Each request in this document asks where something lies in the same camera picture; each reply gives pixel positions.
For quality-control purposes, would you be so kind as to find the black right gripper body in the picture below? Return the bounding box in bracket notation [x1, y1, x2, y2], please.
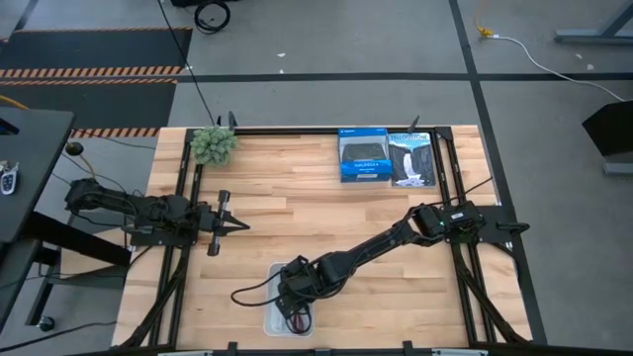
[276, 254, 323, 304]

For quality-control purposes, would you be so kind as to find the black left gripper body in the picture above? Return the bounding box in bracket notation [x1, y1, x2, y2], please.
[197, 189, 232, 258]

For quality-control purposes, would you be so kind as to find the maroon USB-C cable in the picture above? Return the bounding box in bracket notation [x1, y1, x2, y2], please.
[290, 311, 313, 335]

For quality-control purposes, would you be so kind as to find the white plastic tray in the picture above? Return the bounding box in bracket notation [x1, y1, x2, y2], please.
[262, 261, 316, 339]

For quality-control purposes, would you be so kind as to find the green artificial plant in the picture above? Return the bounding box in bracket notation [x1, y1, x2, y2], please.
[190, 125, 239, 168]

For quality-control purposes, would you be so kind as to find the blue DualShock controller box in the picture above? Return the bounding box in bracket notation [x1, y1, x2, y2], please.
[337, 127, 394, 184]

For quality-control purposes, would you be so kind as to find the Yellowstone waterfall book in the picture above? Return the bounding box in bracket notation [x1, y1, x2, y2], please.
[387, 131, 438, 189]

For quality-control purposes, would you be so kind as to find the black hazard-striped floor mat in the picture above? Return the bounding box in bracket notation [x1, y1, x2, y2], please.
[0, 27, 194, 79]
[0, 77, 178, 139]

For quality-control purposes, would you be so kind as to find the black desk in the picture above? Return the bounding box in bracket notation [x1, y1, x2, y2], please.
[0, 107, 133, 333]

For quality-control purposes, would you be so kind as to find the white key fob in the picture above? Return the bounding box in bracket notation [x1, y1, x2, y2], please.
[0, 159, 21, 196]

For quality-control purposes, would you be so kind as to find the black angular stand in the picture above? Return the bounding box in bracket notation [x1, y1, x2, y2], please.
[582, 99, 633, 158]

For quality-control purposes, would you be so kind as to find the grey metal table leg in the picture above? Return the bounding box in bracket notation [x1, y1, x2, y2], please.
[553, 0, 633, 46]

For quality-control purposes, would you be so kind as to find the black aluminium table frame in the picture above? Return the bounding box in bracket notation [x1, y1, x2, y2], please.
[117, 124, 549, 356]

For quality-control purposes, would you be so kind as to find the long black power cable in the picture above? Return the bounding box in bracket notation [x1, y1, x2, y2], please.
[156, 0, 218, 127]

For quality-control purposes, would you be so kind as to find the coiled black floor cable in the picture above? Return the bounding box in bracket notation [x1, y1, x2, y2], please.
[193, 0, 232, 36]

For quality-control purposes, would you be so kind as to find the yellow floor cable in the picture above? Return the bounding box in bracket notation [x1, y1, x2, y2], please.
[473, 0, 496, 40]

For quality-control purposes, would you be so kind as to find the white floor cable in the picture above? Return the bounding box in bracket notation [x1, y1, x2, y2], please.
[492, 33, 627, 103]

